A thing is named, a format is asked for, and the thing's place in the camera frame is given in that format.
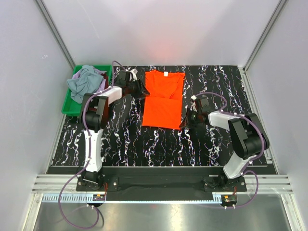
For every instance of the orange t shirt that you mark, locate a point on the orange t shirt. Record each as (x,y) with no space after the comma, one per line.
(163,107)

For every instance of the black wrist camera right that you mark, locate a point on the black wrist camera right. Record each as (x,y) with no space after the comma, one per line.
(200,105)

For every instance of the left aluminium corner post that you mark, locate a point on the left aluminium corner post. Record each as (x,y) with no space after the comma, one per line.
(55,32)

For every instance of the right aluminium corner post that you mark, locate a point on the right aluminium corner post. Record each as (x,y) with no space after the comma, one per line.
(266,31)

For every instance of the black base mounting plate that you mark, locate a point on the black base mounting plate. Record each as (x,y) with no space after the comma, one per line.
(160,194)

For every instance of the dark red t shirt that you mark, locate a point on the dark red t shirt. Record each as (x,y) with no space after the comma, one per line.
(106,78)

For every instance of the lilac t shirt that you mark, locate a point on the lilac t shirt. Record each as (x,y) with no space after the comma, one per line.
(99,84)

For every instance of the green plastic tray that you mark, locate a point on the green plastic tray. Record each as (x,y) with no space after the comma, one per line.
(85,79)

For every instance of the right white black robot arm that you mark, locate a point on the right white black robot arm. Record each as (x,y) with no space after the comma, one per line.
(248,139)

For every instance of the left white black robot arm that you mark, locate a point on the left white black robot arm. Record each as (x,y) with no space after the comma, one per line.
(94,116)

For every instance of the white slotted cable duct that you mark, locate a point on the white slotted cable duct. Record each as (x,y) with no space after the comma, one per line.
(94,199)

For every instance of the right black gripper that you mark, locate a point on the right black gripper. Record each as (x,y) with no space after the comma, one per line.
(185,122)

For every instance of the grey-blue t shirt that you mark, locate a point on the grey-blue t shirt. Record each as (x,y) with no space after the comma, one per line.
(84,83)

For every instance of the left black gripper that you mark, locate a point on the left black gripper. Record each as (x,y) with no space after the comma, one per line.
(140,89)

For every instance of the aluminium corner post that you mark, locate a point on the aluminium corner post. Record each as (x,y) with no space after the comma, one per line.
(55,32)
(266,31)

